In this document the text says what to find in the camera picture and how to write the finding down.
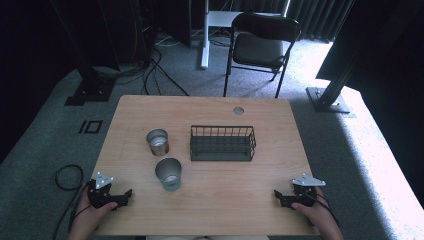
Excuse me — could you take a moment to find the teal cup with steel lining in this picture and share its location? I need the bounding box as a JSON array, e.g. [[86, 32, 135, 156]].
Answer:
[[154, 157, 183, 192]]

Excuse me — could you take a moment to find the black metal stand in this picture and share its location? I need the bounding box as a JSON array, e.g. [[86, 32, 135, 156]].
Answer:
[[49, 0, 118, 107], [305, 0, 368, 114]]

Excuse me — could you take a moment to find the black tape square outline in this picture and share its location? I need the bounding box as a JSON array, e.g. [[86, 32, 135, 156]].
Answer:
[[86, 119, 104, 135]]

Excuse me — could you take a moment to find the black folding chair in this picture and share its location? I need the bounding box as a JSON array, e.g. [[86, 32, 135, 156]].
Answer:
[[223, 12, 302, 99]]

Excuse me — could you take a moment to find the right hand-held gripper cable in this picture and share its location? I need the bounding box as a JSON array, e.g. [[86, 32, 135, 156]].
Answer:
[[299, 190, 340, 228]]

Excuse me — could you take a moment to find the black wire basket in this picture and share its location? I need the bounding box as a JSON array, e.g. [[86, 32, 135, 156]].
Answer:
[[189, 125, 257, 162]]

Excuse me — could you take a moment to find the black looped floor cable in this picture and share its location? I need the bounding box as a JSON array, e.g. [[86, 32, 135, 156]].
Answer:
[[52, 164, 89, 240]]

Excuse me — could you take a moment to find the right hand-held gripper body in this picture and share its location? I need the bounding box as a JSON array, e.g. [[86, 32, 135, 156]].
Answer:
[[291, 173, 327, 207]]

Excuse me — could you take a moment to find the person's left hand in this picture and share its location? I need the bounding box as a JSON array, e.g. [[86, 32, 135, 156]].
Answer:
[[71, 193, 118, 234]]

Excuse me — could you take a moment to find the small steel cup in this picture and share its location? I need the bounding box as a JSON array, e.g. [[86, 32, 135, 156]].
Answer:
[[145, 128, 170, 157]]

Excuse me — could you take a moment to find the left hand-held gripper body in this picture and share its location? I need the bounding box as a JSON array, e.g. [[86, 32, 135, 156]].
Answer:
[[87, 171, 118, 210]]

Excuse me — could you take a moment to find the dark equipment rack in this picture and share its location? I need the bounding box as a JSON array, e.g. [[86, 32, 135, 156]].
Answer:
[[133, 0, 193, 65]]

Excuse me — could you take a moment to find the person's right hand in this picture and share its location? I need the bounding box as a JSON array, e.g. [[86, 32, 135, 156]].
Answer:
[[291, 188, 334, 231]]

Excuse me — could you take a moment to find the hand-held gripper cable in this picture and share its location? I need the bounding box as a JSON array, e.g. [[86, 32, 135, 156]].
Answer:
[[68, 186, 94, 233], [299, 190, 340, 228]]

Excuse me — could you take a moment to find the left hand-held gripper cable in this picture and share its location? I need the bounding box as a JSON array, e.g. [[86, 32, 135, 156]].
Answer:
[[68, 186, 94, 233]]

